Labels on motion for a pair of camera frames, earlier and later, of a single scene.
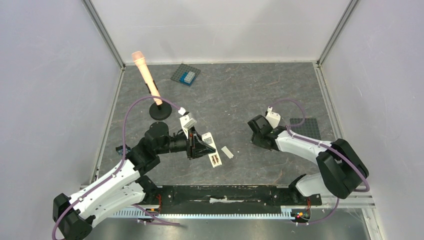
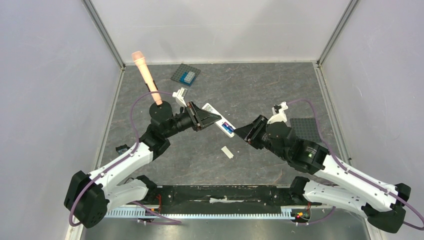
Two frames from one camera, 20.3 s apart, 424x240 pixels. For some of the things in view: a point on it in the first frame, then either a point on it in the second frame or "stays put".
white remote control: [214, 156] to [208, 107]
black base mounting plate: [238, 195] stays put
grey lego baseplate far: [182, 69] stays put
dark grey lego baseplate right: [309, 128] stays put
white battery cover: [227, 152] stays put
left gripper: [194, 152] to [200, 118]
